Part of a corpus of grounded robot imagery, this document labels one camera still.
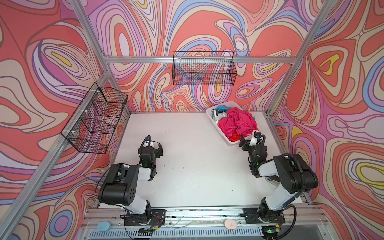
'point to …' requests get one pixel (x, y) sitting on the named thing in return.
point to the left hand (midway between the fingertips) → (153, 144)
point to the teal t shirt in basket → (220, 108)
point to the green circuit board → (145, 231)
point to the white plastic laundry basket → (226, 104)
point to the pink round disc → (230, 223)
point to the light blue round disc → (103, 226)
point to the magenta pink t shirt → (237, 124)
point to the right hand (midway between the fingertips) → (249, 138)
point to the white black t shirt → (218, 114)
